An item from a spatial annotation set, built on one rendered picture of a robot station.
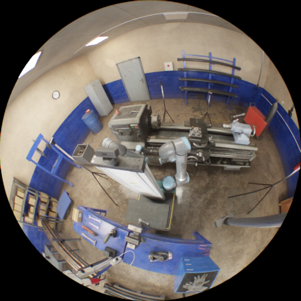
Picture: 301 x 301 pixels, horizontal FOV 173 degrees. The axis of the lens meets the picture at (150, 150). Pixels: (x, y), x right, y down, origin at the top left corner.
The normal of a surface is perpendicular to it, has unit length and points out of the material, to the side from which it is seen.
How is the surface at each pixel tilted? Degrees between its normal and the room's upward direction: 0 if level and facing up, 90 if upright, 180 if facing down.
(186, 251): 0
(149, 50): 90
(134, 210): 0
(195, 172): 0
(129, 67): 90
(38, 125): 90
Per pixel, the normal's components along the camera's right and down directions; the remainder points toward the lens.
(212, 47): -0.22, 0.83
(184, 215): -0.21, -0.55
